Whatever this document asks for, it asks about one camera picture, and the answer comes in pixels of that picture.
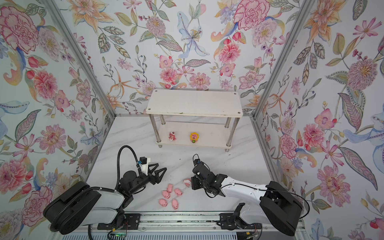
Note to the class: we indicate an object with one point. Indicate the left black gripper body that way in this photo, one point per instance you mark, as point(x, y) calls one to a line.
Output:
point(142, 181)

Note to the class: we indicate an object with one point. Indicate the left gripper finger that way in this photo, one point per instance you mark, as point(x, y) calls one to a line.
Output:
point(152, 168)
point(158, 175)

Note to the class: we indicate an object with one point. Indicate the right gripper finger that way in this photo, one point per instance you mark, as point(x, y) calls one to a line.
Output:
point(195, 183)
point(215, 190)

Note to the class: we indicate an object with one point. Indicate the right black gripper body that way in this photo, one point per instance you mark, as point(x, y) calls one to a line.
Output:
point(205, 186)

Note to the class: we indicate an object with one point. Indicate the pink bear white bowl toy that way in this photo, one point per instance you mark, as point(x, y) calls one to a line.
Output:
point(187, 183)

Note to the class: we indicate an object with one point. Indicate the small pink pig toy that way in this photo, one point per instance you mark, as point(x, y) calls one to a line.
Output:
point(175, 204)
point(163, 202)
point(166, 194)
point(178, 192)
point(169, 188)

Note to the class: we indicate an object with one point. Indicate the pink bear with strawberry hat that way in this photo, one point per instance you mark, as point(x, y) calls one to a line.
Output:
point(172, 136)

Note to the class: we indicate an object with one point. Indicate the pink bear yellow flower toy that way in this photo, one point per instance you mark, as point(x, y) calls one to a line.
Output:
point(194, 137)

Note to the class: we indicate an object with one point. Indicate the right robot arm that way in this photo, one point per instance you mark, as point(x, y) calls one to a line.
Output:
point(260, 204)

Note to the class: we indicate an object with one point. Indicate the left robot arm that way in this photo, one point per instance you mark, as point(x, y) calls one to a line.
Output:
point(83, 205)

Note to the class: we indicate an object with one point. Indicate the white two-tier shelf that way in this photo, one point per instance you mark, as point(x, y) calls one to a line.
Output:
point(183, 103)

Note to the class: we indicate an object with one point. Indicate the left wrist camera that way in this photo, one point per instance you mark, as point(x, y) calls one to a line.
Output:
point(144, 165)

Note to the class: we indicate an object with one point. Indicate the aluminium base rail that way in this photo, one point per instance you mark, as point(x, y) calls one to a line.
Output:
point(180, 222)

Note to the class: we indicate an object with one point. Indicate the left aluminium corner post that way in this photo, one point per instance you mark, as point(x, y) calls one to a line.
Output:
point(68, 36)

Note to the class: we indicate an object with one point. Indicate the aluminium corner post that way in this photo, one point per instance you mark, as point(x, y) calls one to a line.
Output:
point(298, 24)
point(68, 36)

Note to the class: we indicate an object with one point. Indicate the right aluminium corner post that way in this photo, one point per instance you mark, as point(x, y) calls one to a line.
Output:
point(298, 24)

